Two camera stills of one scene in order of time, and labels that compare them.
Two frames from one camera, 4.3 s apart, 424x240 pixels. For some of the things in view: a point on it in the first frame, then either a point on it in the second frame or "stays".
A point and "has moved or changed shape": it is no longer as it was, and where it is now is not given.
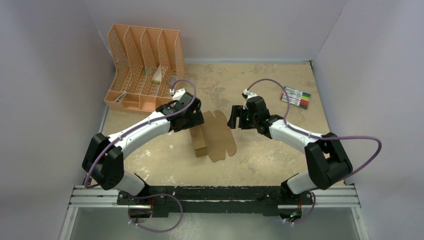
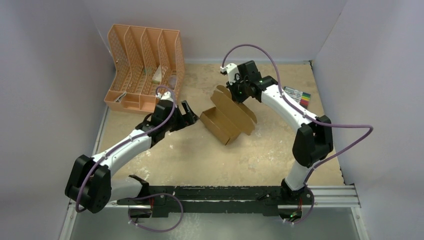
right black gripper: x=240 y=117 -> x=236 y=89
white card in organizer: x=157 y=76 stays
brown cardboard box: x=213 y=138 has moved or changed shape
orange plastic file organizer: x=145 y=64 stays
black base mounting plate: x=214 y=201 stays
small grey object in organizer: x=172 y=79 stays
